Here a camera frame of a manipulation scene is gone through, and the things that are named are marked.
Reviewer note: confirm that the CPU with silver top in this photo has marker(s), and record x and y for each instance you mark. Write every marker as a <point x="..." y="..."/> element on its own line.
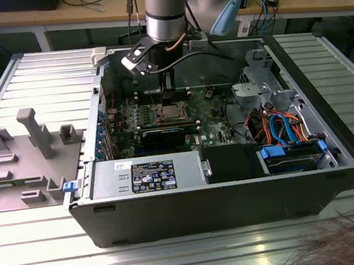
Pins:
<point x="174" y="112"/>

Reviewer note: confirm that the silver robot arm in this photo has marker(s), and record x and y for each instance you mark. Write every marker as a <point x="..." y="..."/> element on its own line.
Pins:
<point x="164" y="25"/>

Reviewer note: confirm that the CPU socket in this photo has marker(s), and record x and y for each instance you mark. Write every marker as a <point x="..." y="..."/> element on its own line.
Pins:
<point x="156" y="122"/>

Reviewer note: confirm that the grey plastic case latch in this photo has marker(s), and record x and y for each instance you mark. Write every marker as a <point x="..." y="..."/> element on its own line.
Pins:
<point x="98" y="56"/>

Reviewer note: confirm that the green RAM stick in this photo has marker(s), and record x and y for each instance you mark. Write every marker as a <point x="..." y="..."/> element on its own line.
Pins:
<point x="170" y="127"/>

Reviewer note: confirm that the black graphics card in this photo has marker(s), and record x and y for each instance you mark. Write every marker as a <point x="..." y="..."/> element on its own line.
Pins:
<point x="163" y="138"/>

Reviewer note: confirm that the green motherboard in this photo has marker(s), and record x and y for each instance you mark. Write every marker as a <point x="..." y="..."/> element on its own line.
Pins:
<point x="211" y="125"/>

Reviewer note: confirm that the white paper label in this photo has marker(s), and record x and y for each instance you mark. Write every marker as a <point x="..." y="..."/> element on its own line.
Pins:
<point x="243" y="29"/>

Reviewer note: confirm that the silver metal drive cage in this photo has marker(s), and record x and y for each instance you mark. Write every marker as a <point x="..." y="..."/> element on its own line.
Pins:
<point x="249" y="93"/>

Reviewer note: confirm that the small black adapter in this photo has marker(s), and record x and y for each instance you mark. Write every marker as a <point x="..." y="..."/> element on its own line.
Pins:
<point x="272" y="1"/>

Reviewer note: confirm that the black plastic shroud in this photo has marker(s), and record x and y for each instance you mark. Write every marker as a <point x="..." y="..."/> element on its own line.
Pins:
<point x="228" y="163"/>

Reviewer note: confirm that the silver power supply unit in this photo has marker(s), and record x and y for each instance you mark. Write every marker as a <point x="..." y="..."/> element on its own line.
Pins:
<point x="112" y="178"/>

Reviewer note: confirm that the hard disk in blue carrier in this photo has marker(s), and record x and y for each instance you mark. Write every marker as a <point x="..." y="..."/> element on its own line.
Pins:
<point x="272" y="153"/>

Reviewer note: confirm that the blue plastic case latch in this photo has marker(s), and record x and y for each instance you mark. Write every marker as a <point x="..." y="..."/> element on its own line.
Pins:
<point x="69" y="187"/>

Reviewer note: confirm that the black PC case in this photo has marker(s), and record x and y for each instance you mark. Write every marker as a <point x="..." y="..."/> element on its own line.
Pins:
<point x="205" y="212"/>

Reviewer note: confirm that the grey parts rack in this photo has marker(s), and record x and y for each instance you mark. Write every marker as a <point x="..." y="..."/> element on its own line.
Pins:
<point x="25" y="175"/>

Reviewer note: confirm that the person's dark-haired head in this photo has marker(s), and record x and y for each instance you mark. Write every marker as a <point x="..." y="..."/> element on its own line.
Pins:
<point x="352" y="240"/>

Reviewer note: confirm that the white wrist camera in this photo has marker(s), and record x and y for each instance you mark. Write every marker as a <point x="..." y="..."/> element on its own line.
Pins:
<point x="132" y="61"/>

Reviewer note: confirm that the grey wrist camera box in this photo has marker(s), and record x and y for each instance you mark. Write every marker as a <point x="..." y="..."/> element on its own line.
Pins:
<point x="198" y="43"/>

